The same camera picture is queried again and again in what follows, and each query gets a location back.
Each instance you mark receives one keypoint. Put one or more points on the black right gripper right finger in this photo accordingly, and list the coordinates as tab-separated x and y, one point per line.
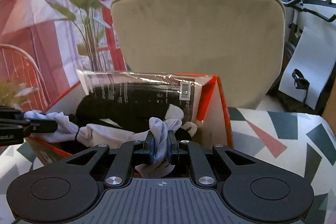
190	154

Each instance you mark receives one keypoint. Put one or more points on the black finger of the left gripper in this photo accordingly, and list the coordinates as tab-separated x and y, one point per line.
37	126

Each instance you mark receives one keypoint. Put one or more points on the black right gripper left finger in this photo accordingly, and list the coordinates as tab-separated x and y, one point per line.
130	154

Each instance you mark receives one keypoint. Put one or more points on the white cloth garment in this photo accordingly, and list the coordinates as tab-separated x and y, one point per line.
94	134

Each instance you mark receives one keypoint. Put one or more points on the red strawberry print box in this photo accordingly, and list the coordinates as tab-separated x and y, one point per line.
212	118

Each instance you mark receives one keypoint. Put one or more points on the plastic packaged dark textile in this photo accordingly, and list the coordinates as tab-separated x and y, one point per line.
181	90

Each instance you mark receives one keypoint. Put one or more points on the black cloth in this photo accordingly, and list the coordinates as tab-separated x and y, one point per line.
132	117

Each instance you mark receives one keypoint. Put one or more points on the potted spiky plant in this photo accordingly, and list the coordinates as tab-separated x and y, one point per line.
15	95

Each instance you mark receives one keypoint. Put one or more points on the white sock in box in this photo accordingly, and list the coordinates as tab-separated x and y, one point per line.
183	121

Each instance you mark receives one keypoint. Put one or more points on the patterned geometric tablecloth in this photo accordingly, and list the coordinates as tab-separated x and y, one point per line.
301	143

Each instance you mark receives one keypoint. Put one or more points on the red white curtain backdrop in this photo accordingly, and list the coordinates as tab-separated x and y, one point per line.
36	28

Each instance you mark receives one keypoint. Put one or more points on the tall green plant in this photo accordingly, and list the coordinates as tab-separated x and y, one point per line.
90	30

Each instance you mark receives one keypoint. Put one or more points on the beige velvet chair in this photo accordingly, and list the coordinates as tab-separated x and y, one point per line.
241	41

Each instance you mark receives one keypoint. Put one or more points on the exercise bike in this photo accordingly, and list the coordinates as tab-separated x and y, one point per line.
295	32

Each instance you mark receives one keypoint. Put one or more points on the red wire chair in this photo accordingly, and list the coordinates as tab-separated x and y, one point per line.
18	66

